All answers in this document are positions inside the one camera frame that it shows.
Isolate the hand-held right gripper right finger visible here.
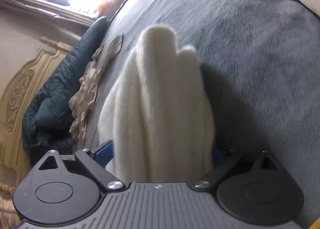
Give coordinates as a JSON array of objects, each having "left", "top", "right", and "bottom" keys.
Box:
[{"left": 192, "top": 147, "right": 279, "bottom": 191}]

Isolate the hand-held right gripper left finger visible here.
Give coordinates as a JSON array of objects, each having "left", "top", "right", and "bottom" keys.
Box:
[{"left": 37, "top": 139, "right": 125, "bottom": 192}]

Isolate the cream fluffy sweater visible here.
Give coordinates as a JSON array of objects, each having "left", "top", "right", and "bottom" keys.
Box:
[{"left": 97, "top": 26, "right": 215, "bottom": 184}]

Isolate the white shirt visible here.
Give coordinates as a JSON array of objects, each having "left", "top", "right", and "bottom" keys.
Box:
[{"left": 69, "top": 33, "right": 125, "bottom": 142}]

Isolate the blue duvet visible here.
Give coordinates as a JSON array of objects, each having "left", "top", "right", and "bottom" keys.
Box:
[{"left": 22, "top": 16, "right": 111, "bottom": 166}]

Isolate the grey bed blanket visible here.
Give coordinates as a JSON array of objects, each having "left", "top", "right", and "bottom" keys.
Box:
[{"left": 70, "top": 0, "right": 320, "bottom": 219}]

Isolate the cream carved headboard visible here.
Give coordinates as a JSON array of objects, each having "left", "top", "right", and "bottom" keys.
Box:
[{"left": 0, "top": 36, "right": 73, "bottom": 194}]

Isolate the orange bag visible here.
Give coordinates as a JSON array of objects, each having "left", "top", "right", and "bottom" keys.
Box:
[{"left": 97, "top": 0, "right": 110, "bottom": 15}]

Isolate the grey curtain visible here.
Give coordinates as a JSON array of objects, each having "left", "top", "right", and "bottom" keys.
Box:
[{"left": 1, "top": 0, "right": 95, "bottom": 27}]

